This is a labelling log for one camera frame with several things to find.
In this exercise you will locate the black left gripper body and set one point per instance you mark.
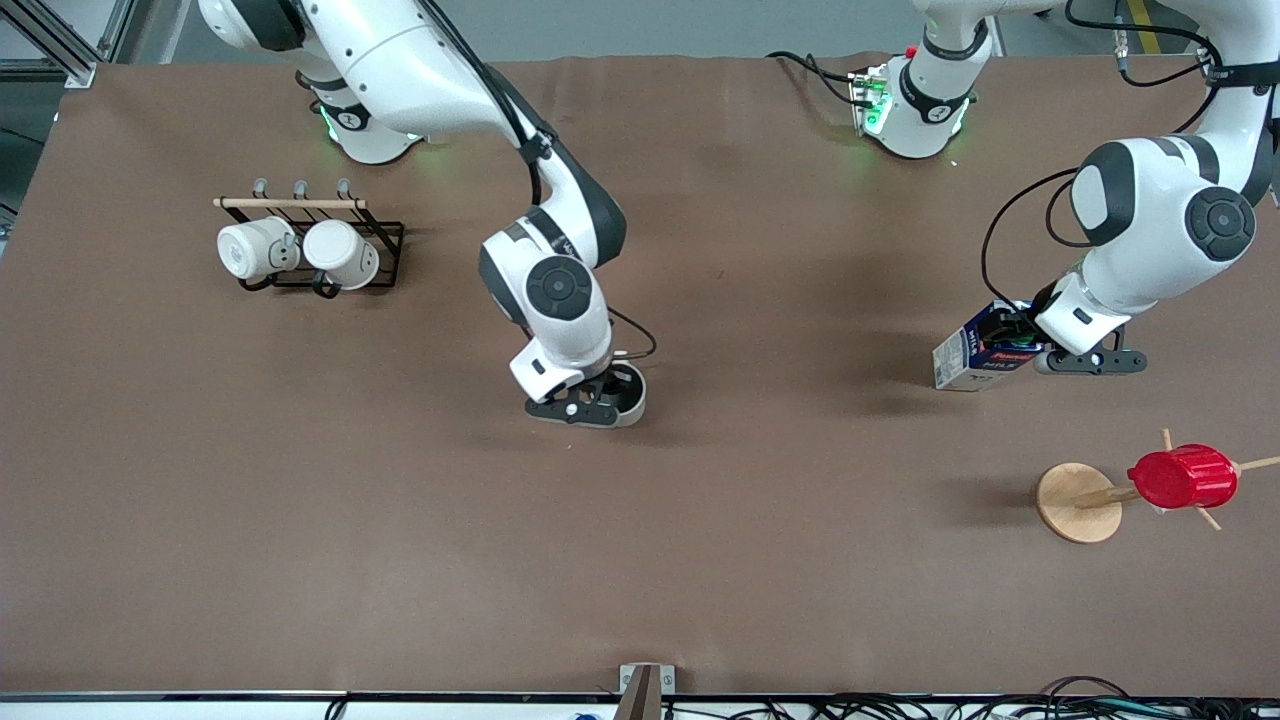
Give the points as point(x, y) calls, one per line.
point(1021, 324)

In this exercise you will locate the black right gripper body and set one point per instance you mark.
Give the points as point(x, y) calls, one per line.
point(621, 385)

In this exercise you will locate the white mug grey inside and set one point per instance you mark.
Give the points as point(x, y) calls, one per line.
point(632, 408)

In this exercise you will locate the blue Pascual milk carton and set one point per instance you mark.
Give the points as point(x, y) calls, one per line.
point(955, 365)

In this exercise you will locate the arm base control box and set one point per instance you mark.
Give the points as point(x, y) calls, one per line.
point(868, 100)

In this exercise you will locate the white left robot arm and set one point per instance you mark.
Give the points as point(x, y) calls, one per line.
point(1150, 200)

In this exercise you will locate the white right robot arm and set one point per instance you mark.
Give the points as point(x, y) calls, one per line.
point(400, 60)

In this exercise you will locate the red plastic cup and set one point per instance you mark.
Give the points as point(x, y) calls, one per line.
point(1185, 478)

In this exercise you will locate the wooden mug tree stand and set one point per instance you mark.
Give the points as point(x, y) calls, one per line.
point(1075, 505)

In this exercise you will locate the brown table cover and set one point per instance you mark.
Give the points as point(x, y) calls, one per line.
point(760, 560)

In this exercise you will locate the white hanging mug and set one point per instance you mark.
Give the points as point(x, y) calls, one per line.
point(340, 255)
point(245, 250)

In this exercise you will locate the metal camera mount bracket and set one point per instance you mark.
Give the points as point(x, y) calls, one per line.
point(645, 690)

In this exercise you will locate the aluminium frame profile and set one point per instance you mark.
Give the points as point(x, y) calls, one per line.
point(70, 60)

